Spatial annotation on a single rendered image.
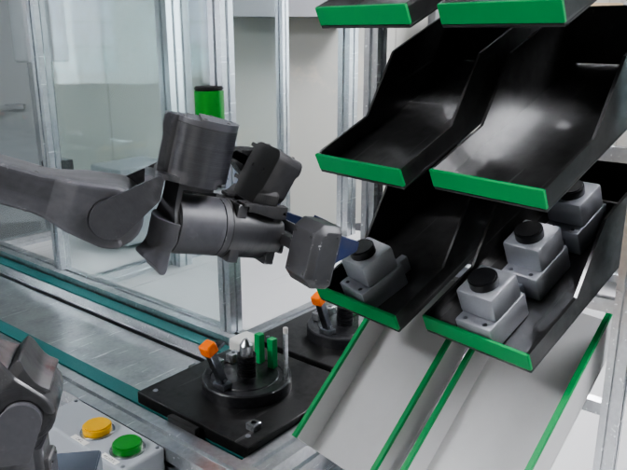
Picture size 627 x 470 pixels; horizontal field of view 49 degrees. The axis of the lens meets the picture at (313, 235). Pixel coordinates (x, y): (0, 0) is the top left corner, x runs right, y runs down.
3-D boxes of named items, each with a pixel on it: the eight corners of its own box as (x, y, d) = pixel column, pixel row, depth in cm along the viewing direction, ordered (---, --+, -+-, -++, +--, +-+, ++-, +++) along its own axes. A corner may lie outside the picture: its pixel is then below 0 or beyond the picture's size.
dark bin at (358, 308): (399, 333, 76) (381, 282, 72) (320, 299, 85) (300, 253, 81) (537, 193, 88) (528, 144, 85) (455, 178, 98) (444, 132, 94)
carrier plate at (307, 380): (248, 461, 93) (247, 447, 92) (137, 403, 108) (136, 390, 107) (354, 392, 111) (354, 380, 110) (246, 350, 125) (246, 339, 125)
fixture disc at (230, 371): (247, 420, 99) (247, 407, 99) (183, 389, 108) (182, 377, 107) (310, 382, 110) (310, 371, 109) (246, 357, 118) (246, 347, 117)
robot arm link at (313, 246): (254, 288, 60) (269, 220, 59) (169, 230, 75) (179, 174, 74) (328, 291, 65) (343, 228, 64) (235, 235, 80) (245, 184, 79)
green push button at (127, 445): (124, 466, 91) (123, 453, 91) (106, 455, 94) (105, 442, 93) (149, 453, 94) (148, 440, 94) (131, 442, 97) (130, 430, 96)
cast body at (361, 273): (369, 314, 79) (351, 268, 76) (346, 300, 83) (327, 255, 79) (421, 273, 82) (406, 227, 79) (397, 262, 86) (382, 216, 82)
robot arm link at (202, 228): (146, 279, 62) (167, 180, 60) (125, 257, 66) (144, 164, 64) (215, 282, 66) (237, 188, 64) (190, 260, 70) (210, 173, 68)
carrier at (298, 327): (359, 388, 112) (361, 316, 108) (252, 347, 126) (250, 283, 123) (434, 339, 130) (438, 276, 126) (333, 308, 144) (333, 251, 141)
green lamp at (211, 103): (209, 121, 115) (207, 91, 113) (188, 119, 118) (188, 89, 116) (230, 118, 118) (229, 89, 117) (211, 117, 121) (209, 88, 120)
